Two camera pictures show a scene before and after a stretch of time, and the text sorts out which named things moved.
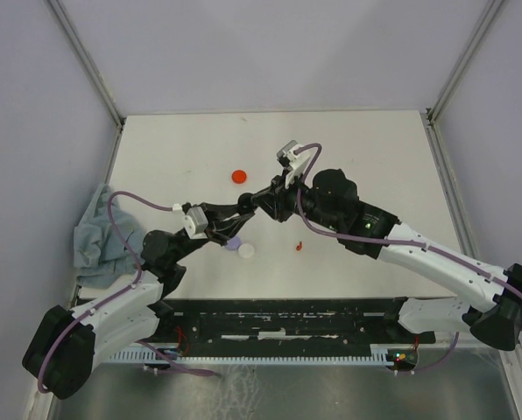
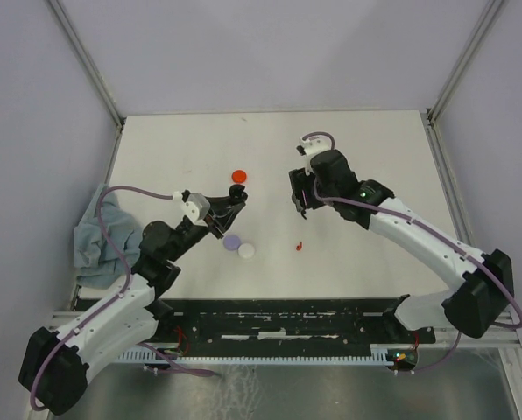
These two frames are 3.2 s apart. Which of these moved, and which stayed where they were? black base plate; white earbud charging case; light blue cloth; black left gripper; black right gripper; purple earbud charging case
Moved: black right gripper; black left gripper
Stayed: light blue cloth; white earbud charging case; black base plate; purple earbud charging case
